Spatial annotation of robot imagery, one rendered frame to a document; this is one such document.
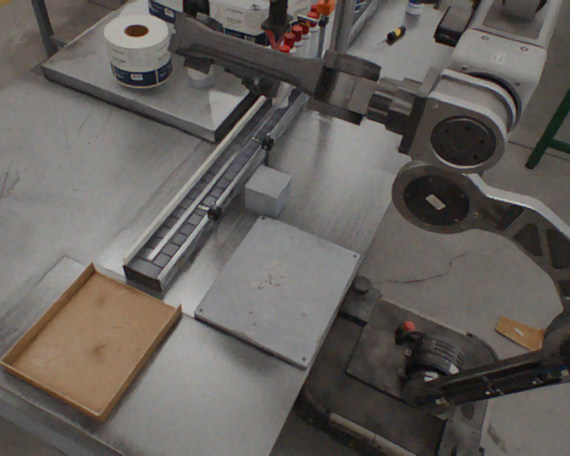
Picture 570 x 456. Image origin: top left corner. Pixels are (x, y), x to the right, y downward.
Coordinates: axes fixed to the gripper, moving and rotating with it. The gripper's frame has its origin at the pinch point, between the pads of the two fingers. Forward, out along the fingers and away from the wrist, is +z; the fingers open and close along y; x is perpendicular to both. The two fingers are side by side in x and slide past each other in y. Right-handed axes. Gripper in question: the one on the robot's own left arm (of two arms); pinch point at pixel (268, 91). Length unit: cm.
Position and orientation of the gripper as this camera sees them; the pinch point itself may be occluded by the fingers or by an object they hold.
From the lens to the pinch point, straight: 178.2
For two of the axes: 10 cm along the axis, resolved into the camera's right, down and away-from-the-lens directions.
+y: -9.2, -3.5, 1.7
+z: 1.5, 0.7, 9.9
